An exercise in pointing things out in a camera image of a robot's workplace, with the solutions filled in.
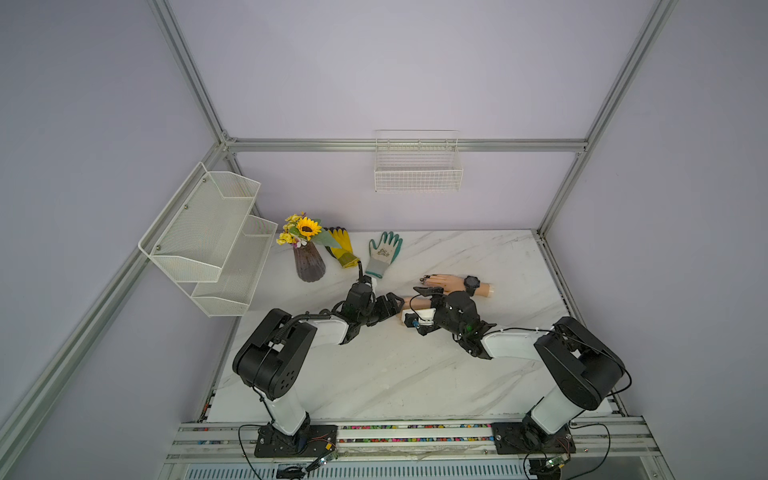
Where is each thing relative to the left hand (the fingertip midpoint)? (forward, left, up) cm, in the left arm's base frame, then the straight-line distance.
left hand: (396, 307), depth 94 cm
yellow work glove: (+24, +19, -2) cm, 31 cm away
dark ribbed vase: (+17, +31, +2) cm, 35 cm away
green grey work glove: (+24, +5, -3) cm, 24 cm away
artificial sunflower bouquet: (+12, +28, +22) cm, 38 cm away
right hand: (+1, -7, +4) cm, 8 cm away
